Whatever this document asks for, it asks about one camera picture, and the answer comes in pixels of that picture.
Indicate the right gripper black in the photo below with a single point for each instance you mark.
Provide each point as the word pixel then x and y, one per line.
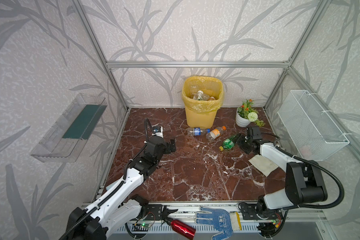
pixel 244 143

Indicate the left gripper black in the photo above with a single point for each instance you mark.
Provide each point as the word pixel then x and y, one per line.
pixel 169 146

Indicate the green bottle yellow cap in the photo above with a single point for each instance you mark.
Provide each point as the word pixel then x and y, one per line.
pixel 228 143

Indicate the blue label bottle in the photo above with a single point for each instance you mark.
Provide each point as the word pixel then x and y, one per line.
pixel 197 131

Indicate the orange cap clear bottle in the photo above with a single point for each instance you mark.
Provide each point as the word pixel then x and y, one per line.
pixel 212 135

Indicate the clear ribbed bottle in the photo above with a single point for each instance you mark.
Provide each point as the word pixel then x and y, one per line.
pixel 201 96

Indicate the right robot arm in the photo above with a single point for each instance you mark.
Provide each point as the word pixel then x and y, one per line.
pixel 304 183

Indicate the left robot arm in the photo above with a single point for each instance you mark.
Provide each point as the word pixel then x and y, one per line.
pixel 100 219

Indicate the yellow trash bin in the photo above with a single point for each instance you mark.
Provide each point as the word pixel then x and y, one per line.
pixel 202 113

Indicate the potted plant white pot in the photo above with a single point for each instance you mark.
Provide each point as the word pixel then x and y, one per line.
pixel 246 114

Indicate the yellow sponge pad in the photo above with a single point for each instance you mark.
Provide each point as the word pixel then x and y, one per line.
pixel 235 221

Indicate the blue dotted work glove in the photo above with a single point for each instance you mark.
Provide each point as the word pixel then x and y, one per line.
pixel 217 218

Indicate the red metal flask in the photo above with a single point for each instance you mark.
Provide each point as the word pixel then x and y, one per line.
pixel 176 225

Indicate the small circuit board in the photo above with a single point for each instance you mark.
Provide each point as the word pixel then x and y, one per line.
pixel 142 226

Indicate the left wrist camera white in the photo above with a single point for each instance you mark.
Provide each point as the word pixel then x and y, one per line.
pixel 158 131

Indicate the white wire mesh basket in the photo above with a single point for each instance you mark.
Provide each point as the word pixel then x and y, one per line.
pixel 314 133

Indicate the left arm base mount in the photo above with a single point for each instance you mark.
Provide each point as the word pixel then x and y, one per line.
pixel 148 211

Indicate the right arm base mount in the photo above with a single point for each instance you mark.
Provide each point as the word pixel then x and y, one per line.
pixel 252 210

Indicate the clear acrylic wall shelf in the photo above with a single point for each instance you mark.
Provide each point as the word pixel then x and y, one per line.
pixel 67 137

